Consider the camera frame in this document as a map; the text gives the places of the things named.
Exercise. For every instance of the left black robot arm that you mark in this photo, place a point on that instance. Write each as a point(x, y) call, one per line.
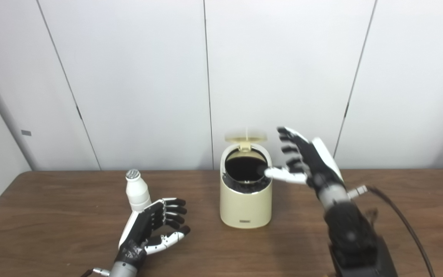
point(123, 270)

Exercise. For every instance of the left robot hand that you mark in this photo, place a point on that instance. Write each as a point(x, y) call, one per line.
point(140, 231)

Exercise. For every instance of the small grey wall label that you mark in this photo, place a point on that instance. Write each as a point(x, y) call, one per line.
point(26, 132)

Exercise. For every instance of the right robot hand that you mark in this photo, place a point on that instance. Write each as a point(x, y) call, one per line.
point(313, 161)

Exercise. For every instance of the small white plastic bottle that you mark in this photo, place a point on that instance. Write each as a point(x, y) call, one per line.
point(137, 194)

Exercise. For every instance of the cream-colored lidded bin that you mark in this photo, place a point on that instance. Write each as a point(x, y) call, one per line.
point(245, 206)

